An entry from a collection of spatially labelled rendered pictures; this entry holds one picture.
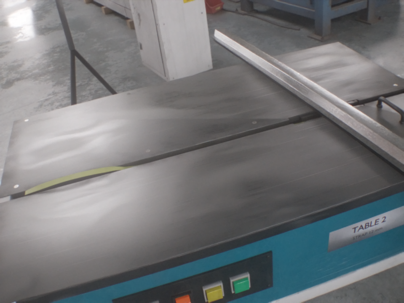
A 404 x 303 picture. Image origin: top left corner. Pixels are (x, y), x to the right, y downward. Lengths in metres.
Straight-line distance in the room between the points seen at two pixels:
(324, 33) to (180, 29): 1.20
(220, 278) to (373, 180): 0.29
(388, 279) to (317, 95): 0.82
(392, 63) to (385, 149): 2.23
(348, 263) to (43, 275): 0.51
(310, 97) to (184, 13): 1.91
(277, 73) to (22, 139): 0.61
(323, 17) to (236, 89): 2.39
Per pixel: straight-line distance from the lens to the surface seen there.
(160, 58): 2.81
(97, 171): 0.77
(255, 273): 0.67
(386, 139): 0.75
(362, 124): 0.79
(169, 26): 2.69
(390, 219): 0.75
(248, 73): 1.04
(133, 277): 0.60
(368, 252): 0.79
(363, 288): 1.47
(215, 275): 0.64
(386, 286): 1.49
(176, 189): 0.69
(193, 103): 0.93
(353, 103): 0.91
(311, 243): 0.68
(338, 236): 0.70
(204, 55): 2.87
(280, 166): 0.71
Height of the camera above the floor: 1.17
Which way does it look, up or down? 34 degrees down
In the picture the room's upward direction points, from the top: 9 degrees counter-clockwise
